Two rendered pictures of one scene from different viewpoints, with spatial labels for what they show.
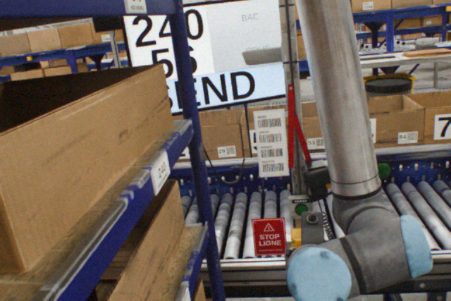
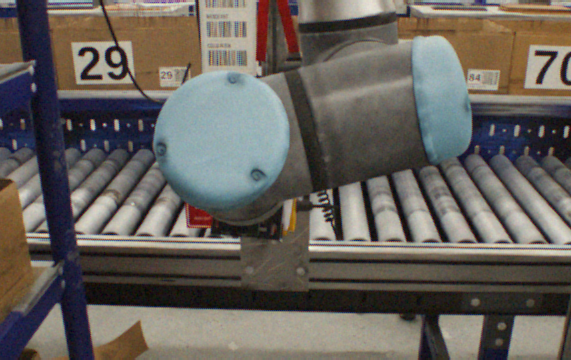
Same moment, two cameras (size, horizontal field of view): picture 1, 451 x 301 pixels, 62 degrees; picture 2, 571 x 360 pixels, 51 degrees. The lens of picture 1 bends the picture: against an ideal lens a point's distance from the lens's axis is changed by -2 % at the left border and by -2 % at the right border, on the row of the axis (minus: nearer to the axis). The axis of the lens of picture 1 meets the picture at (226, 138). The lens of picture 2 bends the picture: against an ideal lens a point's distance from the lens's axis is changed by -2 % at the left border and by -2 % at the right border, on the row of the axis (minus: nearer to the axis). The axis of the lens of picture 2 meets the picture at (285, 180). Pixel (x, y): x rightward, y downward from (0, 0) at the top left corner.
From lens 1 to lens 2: 30 cm
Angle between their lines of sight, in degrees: 7
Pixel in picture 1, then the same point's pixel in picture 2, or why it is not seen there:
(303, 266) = (187, 102)
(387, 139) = not seen: hidden behind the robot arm
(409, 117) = (489, 44)
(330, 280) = (241, 132)
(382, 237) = (371, 61)
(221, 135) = (167, 47)
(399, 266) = (399, 118)
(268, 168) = (218, 60)
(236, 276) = (152, 266)
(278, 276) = (228, 271)
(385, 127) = not seen: hidden behind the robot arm
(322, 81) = not seen: outside the picture
